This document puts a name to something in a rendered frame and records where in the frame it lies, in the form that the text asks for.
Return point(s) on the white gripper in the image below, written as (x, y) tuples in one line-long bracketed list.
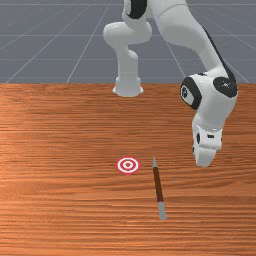
[(206, 143)]

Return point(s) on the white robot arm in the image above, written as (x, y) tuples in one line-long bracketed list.
[(186, 43)]

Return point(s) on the grey pen with brown grip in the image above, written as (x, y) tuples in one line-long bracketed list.
[(158, 186)]

